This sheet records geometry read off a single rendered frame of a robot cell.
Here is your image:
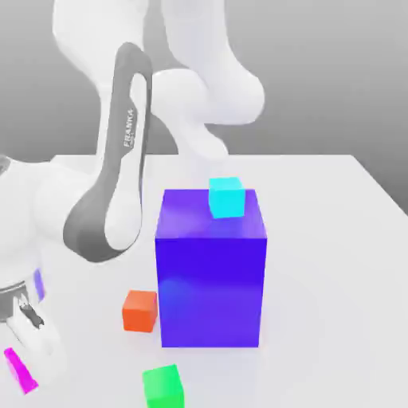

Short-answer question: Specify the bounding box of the small orange cube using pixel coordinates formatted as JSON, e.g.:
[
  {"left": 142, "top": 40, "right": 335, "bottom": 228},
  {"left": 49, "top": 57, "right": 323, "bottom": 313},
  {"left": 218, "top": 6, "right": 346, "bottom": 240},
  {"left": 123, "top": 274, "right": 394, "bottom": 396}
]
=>
[{"left": 122, "top": 289, "right": 159, "bottom": 333}]

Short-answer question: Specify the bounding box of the large blue box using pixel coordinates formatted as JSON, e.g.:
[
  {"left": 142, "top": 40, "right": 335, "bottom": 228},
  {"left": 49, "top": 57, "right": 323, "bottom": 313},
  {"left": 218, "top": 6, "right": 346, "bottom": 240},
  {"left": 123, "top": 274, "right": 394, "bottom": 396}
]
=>
[{"left": 155, "top": 188, "right": 268, "bottom": 349}]

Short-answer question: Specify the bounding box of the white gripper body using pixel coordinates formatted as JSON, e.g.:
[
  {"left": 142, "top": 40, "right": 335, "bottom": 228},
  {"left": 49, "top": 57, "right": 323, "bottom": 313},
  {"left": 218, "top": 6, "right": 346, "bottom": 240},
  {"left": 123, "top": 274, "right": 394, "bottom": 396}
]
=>
[{"left": 5, "top": 313, "right": 69, "bottom": 383}]

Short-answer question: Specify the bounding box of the small green cube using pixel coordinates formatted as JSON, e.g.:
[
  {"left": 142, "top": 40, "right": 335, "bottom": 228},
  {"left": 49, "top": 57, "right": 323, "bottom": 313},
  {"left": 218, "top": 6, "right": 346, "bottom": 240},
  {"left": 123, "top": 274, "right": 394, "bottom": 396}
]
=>
[{"left": 142, "top": 363, "right": 186, "bottom": 408}]

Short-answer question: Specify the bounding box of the small cyan cube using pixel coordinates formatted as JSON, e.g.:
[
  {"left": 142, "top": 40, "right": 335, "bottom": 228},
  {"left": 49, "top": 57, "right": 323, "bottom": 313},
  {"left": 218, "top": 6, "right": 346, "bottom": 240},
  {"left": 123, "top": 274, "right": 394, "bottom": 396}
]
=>
[{"left": 208, "top": 176, "right": 247, "bottom": 220}]

